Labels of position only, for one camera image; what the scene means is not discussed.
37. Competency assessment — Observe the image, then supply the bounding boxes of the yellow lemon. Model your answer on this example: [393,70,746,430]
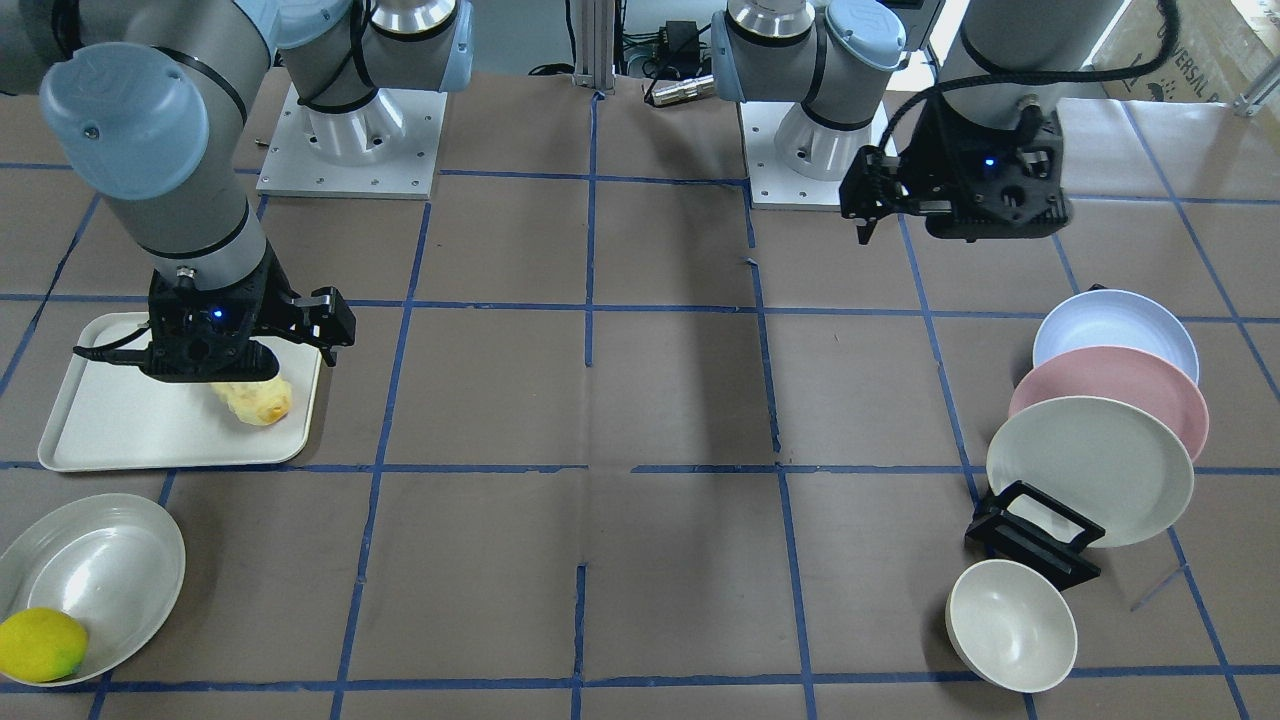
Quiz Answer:
[1,607,90,684]

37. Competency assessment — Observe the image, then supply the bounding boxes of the cardboard box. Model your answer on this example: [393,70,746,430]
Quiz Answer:
[1089,1,1279,102]

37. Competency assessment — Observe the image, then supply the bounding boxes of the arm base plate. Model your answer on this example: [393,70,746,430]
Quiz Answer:
[256,88,451,200]
[739,102,888,211]

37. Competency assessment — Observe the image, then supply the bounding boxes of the black dish rack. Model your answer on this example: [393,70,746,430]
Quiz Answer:
[965,480,1105,591]

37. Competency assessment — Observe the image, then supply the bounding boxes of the cream plate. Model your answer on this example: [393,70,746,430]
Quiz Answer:
[986,396,1196,548]

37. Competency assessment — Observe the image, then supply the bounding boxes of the pink plate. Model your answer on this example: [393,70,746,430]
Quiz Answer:
[1007,346,1210,461]

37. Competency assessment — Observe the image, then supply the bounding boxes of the silver metal cylinder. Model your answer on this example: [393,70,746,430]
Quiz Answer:
[646,76,716,108]

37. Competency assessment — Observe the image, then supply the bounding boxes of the black power adapter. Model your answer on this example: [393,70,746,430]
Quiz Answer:
[658,20,700,67]

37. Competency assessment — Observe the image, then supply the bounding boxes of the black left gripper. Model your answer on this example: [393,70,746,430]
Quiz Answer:
[838,97,1073,246]

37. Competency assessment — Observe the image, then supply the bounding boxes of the bread piece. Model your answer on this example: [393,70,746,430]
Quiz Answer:
[209,375,293,427]

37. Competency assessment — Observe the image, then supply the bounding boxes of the aluminium frame post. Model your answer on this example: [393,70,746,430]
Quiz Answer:
[570,0,621,96]

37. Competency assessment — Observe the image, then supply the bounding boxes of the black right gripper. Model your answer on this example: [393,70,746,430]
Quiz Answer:
[140,249,357,383]

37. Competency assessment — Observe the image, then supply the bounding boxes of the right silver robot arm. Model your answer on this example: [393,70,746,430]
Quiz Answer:
[3,1,474,383]

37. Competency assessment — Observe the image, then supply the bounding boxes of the cream bowl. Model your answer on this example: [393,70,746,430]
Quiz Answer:
[943,559,1079,693]

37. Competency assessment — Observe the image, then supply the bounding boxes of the cream oval dish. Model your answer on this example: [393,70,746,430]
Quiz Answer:
[1,493,186,689]

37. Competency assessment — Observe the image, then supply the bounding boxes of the blue plate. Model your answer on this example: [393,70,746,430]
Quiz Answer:
[1030,288,1201,382]

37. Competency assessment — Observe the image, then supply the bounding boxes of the cream tray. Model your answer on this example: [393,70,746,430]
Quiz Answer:
[37,337,323,471]

